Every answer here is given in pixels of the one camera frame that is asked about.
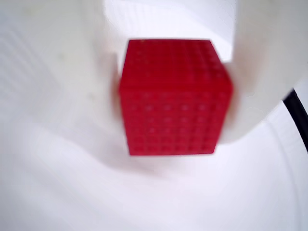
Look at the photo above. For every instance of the red perforated cube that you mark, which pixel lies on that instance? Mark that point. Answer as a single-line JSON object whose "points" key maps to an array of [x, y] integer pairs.
{"points": [[173, 96]]}

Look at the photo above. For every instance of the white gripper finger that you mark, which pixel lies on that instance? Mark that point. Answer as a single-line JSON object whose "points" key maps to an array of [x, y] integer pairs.
{"points": [[53, 77], [262, 62]]}

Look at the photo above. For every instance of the black stand foot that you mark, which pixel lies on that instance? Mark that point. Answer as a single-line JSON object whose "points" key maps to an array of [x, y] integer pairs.
{"points": [[296, 115]]}

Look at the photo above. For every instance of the white plastic plate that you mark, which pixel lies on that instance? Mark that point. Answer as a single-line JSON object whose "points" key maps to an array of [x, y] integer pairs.
{"points": [[192, 192]]}

